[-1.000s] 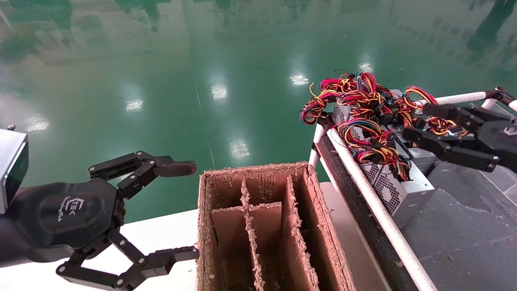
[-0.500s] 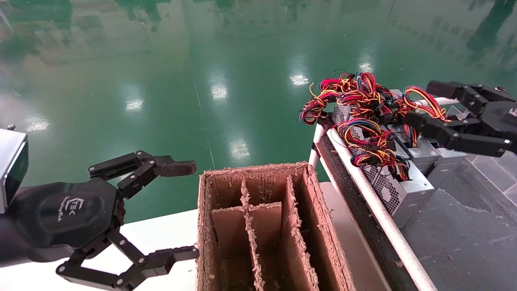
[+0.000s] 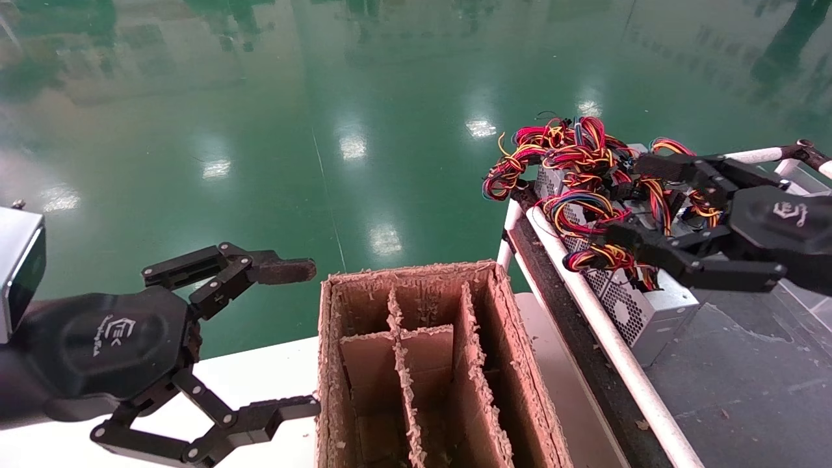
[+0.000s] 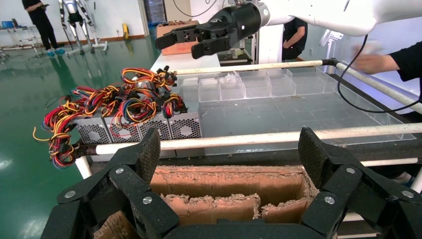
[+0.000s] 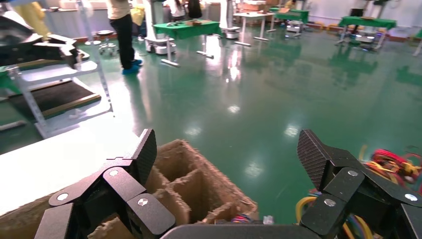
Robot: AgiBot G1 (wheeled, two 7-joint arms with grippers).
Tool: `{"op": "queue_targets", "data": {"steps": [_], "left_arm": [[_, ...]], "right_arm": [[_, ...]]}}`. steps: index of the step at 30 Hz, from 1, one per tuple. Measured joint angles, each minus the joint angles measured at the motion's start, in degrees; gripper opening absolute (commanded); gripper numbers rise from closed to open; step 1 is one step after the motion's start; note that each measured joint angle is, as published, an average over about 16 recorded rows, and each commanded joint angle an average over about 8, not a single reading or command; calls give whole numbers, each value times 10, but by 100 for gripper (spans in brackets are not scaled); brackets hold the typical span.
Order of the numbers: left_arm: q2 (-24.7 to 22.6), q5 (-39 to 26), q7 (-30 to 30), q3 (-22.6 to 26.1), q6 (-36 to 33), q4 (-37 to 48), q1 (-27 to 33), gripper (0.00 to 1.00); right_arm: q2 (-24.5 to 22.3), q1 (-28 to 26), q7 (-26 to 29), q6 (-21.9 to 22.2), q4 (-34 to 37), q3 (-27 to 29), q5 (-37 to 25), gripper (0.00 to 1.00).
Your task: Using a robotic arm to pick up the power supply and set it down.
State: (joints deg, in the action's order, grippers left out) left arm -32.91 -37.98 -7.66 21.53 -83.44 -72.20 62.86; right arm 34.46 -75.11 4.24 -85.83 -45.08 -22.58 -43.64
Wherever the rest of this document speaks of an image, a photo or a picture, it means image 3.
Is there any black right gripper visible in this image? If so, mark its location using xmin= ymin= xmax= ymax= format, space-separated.
xmin=603 ymin=153 xmax=832 ymax=296

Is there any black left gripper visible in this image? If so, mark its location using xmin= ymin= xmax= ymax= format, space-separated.
xmin=12 ymin=287 xmax=322 ymax=467

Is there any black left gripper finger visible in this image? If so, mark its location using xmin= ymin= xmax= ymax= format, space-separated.
xmin=142 ymin=242 xmax=318 ymax=322

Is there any brown cardboard box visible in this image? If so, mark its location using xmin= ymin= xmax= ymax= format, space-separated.
xmin=317 ymin=260 xmax=574 ymax=468

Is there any clear plastic partition rack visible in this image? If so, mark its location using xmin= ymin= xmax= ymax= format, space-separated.
xmin=777 ymin=162 xmax=832 ymax=197

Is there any short cardboard cross divider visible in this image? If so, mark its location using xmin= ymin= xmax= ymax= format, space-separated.
xmin=339 ymin=324 xmax=456 ymax=420

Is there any black pipe joint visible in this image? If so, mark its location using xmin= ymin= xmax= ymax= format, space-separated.
xmin=779 ymin=138 xmax=831 ymax=171

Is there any long cardboard divider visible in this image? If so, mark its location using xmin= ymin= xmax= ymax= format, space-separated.
xmin=386 ymin=288 xmax=428 ymax=468
xmin=453 ymin=279 xmax=515 ymax=468

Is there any dark grey cart mat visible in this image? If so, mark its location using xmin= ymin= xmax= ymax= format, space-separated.
xmin=640 ymin=279 xmax=832 ymax=468

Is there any short white cart pipe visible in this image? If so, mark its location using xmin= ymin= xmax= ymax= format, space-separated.
xmin=495 ymin=198 xmax=523 ymax=275

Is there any looped multicolour wire harness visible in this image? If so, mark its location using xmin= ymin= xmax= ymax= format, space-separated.
xmin=536 ymin=190 xmax=636 ymax=246

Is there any mostly red wire harness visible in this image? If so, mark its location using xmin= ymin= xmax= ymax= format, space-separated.
xmin=482 ymin=127 xmax=553 ymax=202

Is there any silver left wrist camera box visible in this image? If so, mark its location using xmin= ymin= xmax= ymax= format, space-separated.
xmin=0 ymin=207 xmax=47 ymax=345

